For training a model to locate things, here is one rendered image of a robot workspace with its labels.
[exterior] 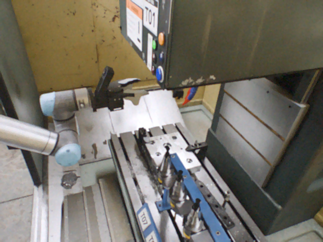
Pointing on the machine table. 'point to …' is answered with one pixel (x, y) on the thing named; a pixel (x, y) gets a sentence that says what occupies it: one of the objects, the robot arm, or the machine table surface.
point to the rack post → (165, 203)
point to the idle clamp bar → (216, 207)
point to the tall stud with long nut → (226, 198)
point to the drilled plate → (195, 166)
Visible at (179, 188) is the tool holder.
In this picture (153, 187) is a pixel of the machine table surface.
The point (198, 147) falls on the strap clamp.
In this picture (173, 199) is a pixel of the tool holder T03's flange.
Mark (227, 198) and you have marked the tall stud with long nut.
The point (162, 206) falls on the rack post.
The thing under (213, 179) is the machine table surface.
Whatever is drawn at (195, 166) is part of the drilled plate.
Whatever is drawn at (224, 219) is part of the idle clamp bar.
